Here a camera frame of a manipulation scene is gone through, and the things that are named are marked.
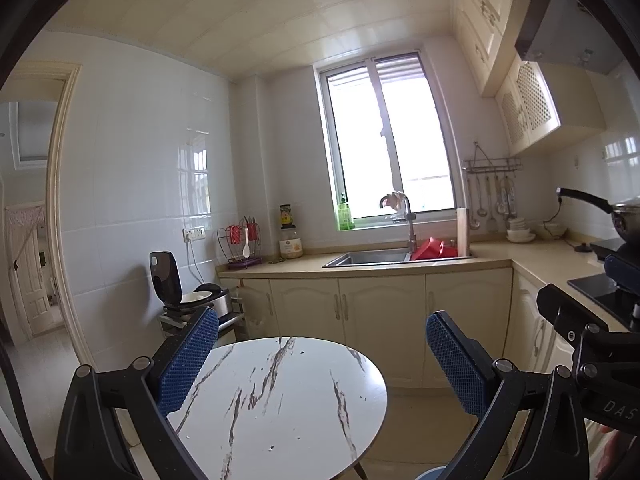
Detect hanging utensil rail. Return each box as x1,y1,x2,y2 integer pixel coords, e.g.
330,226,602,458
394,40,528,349
462,141,523,234

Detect white appliance shelf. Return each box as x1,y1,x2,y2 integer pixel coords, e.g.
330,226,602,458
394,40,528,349
158,294,248,348

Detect range hood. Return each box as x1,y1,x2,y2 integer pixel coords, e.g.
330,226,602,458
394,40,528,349
514,0,639,74

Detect black frying pan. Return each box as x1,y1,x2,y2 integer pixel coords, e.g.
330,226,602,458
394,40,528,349
555,188,640,245

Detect wooden cutting board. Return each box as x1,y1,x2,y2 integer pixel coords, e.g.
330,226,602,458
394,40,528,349
457,208,471,257

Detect round marble table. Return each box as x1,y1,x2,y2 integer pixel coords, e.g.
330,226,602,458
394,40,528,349
168,337,387,479

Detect right hand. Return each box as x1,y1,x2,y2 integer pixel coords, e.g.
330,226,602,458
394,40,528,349
596,427,639,479

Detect blue trash bin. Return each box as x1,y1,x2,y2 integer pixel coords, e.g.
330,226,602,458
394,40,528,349
416,465,450,480

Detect open rice cooker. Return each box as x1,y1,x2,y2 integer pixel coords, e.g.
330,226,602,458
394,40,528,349
148,250,232,319

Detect red basin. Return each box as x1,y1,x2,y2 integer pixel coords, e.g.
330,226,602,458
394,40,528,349
411,237,458,261

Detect black induction cooktop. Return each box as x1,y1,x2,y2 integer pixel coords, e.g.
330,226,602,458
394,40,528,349
566,238,640,331

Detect window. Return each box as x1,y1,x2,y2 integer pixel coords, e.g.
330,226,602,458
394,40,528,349
317,51,464,229

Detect white rice spoon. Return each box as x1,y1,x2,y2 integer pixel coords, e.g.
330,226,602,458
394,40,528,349
242,228,252,259

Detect upper wall cabinet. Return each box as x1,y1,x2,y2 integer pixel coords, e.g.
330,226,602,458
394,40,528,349
454,0,606,155

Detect stack of white bowls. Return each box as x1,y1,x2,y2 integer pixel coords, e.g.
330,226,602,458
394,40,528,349
506,217,536,244

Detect glass jar with yellow label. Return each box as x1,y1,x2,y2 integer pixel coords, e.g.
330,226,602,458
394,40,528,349
279,204,304,259

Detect wall power outlet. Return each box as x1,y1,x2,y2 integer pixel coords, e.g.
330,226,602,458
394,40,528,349
182,228,206,243

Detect steel sink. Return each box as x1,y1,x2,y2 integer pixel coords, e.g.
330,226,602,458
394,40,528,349
323,248,474,269

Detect cream kitchen cabinet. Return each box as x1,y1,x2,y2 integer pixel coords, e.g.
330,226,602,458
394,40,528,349
217,238,640,461

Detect metal sink faucet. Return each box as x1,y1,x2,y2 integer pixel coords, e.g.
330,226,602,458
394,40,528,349
378,190,419,256

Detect wire utensil rack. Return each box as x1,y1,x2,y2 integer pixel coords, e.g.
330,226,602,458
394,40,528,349
216,216,262,270

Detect green detergent bottle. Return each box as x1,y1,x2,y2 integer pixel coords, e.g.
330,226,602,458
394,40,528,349
337,193,355,231

